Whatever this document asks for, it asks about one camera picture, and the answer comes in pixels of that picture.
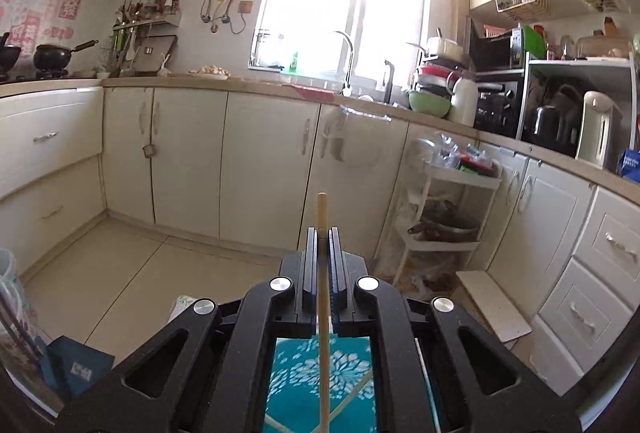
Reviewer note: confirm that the black wok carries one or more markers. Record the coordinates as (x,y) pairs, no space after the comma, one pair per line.
(50,58)

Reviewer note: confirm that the white rolling cart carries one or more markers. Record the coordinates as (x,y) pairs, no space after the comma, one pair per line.
(460,178)

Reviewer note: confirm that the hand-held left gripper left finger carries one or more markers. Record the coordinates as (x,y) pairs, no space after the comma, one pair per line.
(312,263)

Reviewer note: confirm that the cream base cabinet with doors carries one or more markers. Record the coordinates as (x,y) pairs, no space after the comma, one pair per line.
(250,163)

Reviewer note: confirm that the clear plastic-lined bin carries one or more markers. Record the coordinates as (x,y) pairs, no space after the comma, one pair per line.
(10,288)

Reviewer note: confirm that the wooden chopstick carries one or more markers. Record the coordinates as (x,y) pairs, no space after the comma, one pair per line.
(323,213)

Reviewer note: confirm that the wall power outlet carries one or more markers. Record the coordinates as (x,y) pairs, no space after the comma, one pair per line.
(245,6)

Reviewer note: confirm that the small metal cabinet lock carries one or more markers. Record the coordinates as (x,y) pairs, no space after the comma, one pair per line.
(148,151)

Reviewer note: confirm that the black cooking pot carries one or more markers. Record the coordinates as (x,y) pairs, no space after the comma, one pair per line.
(10,55)

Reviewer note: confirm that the dark blue box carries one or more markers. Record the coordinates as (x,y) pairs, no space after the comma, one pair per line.
(75,363)

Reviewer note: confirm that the white shelf rack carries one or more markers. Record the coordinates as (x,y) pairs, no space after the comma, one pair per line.
(580,63)

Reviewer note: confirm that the red patterned wall sticker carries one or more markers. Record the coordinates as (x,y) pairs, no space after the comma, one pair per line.
(30,13)

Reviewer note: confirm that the black small faucet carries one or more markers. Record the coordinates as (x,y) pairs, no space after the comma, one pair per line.
(387,78)

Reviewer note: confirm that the white air pot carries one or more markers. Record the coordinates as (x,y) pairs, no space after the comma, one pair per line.
(597,128)

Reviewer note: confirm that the white base cabinet with drawers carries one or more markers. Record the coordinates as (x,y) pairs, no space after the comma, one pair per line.
(560,223)

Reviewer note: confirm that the black kettle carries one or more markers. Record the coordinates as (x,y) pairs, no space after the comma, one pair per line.
(547,128)

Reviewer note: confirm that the wall-mounted utensil rack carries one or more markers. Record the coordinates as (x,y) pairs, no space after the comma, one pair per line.
(145,20)

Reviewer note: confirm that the clear plastic bag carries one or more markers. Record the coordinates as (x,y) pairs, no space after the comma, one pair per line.
(365,113)

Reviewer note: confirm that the black microwave oven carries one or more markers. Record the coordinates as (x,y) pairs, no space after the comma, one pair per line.
(492,50)

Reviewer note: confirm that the plate of food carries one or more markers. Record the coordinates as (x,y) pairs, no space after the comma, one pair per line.
(210,71)

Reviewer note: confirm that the blue packet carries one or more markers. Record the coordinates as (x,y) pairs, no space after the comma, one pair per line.
(630,165)

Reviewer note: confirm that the cream base cabinet with drawers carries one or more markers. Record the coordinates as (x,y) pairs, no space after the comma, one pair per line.
(50,163)

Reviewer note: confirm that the teal perforated plastic basket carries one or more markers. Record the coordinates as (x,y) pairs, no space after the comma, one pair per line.
(300,378)

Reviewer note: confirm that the white jug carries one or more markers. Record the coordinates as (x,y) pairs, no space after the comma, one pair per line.
(464,103)

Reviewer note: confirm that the chrome faucet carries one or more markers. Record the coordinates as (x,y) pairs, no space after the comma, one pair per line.
(350,63)

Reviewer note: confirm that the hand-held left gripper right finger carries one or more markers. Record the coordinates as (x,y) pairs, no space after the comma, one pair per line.
(334,263)

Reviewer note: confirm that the white board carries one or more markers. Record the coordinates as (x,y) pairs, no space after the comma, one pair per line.
(495,303)

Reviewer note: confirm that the stack of bowls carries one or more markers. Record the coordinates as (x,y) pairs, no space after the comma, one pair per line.
(440,73)

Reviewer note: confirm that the black countertop oven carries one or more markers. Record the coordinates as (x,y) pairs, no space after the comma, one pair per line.
(495,110)

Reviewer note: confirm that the green bottle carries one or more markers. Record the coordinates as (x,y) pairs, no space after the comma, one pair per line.
(296,59)

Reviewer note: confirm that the green bowl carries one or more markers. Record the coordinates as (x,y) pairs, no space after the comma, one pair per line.
(430,103)

